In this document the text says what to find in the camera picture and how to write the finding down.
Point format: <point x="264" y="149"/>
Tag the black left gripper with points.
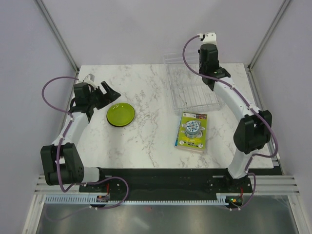
<point x="112" y="95"/>

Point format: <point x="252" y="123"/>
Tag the lime green plate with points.
<point x="121" y="109"/>

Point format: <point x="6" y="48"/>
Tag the yellow brown patterned plate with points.
<point x="120" y="120"/>

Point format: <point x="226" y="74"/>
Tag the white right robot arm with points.
<point x="252" y="132"/>

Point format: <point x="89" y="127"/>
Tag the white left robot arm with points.
<point x="60" y="160"/>

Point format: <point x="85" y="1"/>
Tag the green cover book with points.
<point x="192" y="132"/>

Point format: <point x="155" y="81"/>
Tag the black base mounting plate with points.
<point x="168" y="183"/>

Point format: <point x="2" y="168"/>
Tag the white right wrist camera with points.
<point x="208" y="38"/>

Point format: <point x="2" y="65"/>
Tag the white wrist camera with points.
<point x="208" y="38"/>
<point x="89" y="79"/>

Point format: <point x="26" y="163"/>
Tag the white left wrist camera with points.
<point x="89" y="79"/>

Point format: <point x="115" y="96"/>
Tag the white wire dish rack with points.
<point x="187" y="91"/>

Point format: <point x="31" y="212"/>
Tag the white slotted cable duct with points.
<point x="109" y="200"/>

